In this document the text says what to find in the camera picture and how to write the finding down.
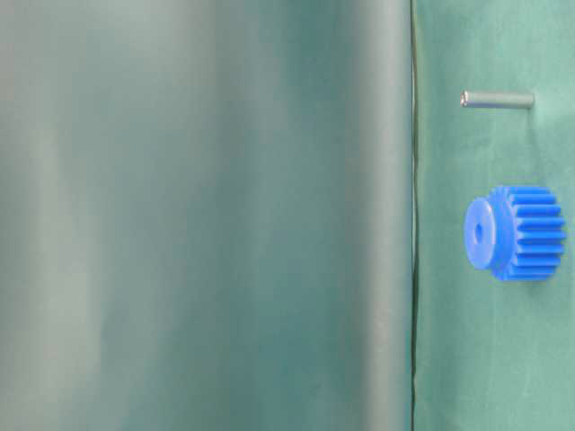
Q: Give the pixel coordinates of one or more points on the grey metal shaft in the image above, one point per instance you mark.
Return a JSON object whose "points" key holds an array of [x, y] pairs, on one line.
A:
{"points": [[497, 100]]}

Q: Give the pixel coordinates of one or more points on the small blue plastic gear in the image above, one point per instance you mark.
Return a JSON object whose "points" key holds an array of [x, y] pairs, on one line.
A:
{"points": [[515, 232]]}

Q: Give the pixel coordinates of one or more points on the green cloth mat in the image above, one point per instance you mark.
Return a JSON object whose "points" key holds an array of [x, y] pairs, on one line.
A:
{"points": [[491, 355]]}

